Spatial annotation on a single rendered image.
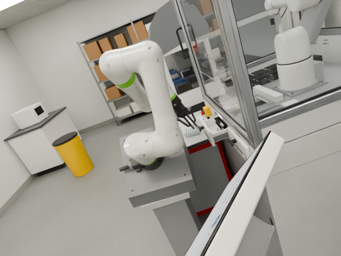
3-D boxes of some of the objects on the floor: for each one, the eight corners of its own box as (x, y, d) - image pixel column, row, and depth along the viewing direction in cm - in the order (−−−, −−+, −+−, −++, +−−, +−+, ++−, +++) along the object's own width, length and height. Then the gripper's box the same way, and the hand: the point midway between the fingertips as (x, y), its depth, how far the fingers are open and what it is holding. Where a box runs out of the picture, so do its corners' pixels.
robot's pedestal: (183, 292, 154) (138, 209, 125) (180, 252, 181) (142, 177, 153) (226, 280, 151) (190, 192, 122) (216, 242, 178) (184, 163, 150)
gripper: (183, 97, 149) (205, 123, 157) (168, 110, 151) (190, 134, 159) (185, 100, 142) (207, 127, 150) (169, 114, 144) (192, 139, 152)
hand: (195, 127), depth 154 cm, fingers closed, pressing on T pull
